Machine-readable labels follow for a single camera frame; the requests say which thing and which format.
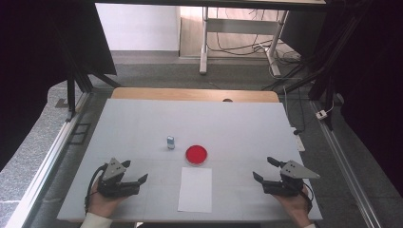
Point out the person's left hand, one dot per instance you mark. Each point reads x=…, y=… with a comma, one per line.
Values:
x=103, y=205

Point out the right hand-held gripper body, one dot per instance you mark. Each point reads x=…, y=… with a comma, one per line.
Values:
x=286, y=185

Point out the wooden table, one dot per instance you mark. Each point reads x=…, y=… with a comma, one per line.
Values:
x=190, y=94

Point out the aluminium rail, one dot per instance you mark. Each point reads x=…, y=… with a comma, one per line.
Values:
x=345, y=164
x=41, y=171

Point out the small white adapter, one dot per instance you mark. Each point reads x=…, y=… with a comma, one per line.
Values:
x=321, y=114

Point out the white desk frame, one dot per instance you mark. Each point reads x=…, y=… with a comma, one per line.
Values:
x=240, y=26

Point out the white paper sheet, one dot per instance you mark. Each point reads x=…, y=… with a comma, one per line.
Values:
x=195, y=190

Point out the round red ink pad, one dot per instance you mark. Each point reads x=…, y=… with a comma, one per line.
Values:
x=196, y=154

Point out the black metal stand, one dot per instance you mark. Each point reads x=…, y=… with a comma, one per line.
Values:
x=323, y=72
x=71, y=95

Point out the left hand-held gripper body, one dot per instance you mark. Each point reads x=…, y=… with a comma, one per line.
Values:
x=111, y=185

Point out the black curtain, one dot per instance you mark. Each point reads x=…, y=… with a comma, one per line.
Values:
x=38, y=63
x=374, y=79

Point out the large white board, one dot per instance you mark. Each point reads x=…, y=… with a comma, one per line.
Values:
x=196, y=120

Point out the person's right hand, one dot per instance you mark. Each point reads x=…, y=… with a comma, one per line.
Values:
x=294, y=205

